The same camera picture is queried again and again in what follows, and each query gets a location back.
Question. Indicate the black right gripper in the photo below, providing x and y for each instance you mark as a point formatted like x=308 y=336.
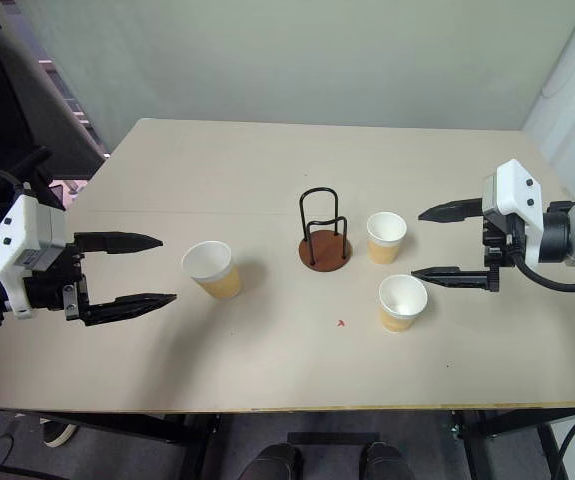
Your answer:
x=504 y=240

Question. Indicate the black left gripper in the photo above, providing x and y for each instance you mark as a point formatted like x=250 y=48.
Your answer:
x=52 y=290

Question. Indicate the tan paper cup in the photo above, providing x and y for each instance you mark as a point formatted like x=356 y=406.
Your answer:
x=222 y=285
x=397 y=320
x=384 y=252

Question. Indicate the black white-soled sneaker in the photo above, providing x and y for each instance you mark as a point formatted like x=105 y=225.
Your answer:
x=59 y=435

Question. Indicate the dark rounded shape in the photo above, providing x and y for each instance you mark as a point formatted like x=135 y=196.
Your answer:
x=384 y=462
x=277 y=462

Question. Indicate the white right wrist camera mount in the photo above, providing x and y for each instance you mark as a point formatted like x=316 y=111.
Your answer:
x=514 y=190

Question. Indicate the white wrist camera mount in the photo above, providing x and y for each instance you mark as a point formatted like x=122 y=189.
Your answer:
x=514 y=190
x=17 y=235

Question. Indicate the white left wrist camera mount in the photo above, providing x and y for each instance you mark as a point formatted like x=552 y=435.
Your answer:
x=17 y=235

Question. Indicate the black metal table frame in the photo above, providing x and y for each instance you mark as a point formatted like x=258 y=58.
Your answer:
x=132 y=425

